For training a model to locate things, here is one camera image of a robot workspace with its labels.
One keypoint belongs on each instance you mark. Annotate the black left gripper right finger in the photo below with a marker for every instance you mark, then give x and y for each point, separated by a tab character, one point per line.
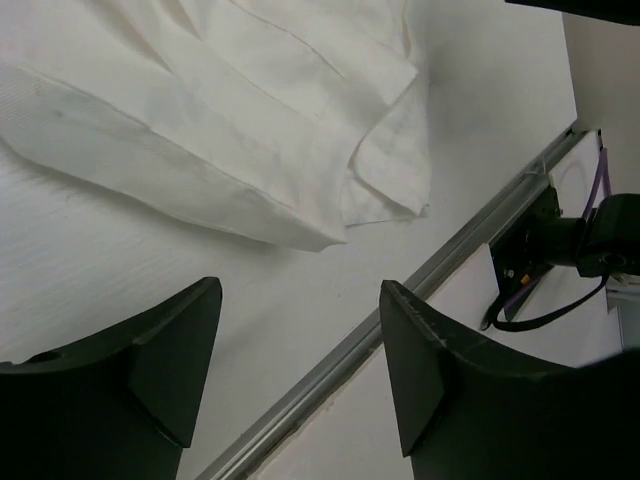
468	407

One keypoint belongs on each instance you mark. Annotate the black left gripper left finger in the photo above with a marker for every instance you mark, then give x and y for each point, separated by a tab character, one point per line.
119	404

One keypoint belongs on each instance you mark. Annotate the white pleated skirt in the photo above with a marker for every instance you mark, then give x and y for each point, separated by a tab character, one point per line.
280	121

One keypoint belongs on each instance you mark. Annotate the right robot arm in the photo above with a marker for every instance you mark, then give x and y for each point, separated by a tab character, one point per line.
604	244

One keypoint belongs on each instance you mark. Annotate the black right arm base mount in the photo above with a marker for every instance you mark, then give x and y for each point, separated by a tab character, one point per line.
516	272

